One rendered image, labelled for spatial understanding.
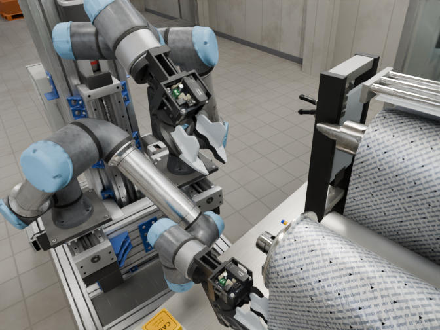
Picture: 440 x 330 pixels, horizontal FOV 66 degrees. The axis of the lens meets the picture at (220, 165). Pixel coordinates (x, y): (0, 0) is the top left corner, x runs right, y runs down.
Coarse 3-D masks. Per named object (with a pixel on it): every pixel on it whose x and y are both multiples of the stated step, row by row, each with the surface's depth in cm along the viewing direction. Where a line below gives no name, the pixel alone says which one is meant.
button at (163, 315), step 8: (160, 312) 83; (168, 312) 83; (152, 320) 82; (160, 320) 82; (168, 320) 82; (176, 320) 82; (144, 328) 80; (152, 328) 80; (160, 328) 80; (168, 328) 80; (176, 328) 80
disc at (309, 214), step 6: (300, 216) 52; (306, 216) 54; (312, 216) 56; (294, 222) 51; (288, 228) 51; (282, 234) 50; (276, 240) 50; (282, 240) 51; (276, 246) 50; (270, 252) 50; (270, 258) 50; (270, 264) 51; (264, 270) 51; (264, 276) 51; (264, 282) 52
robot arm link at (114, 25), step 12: (84, 0) 56; (96, 0) 55; (108, 0) 55; (120, 0) 56; (96, 12) 55; (108, 12) 55; (120, 12) 55; (132, 12) 56; (96, 24) 57; (108, 24) 55; (120, 24) 55; (132, 24) 55; (144, 24) 57; (108, 36) 56; (120, 36) 55
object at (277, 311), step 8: (272, 296) 55; (272, 304) 56; (280, 304) 54; (272, 312) 57; (280, 312) 55; (288, 312) 53; (272, 320) 59; (280, 320) 57; (288, 320) 55; (296, 320) 53; (272, 328) 60; (280, 328) 58; (288, 328) 56; (296, 328) 54; (304, 328) 52; (312, 328) 50
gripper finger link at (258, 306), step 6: (252, 294) 64; (252, 300) 65; (258, 300) 64; (264, 300) 62; (252, 306) 64; (258, 306) 64; (264, 306) 63; (258, 312) 64; (264, 312) 63; (264, 318) 63
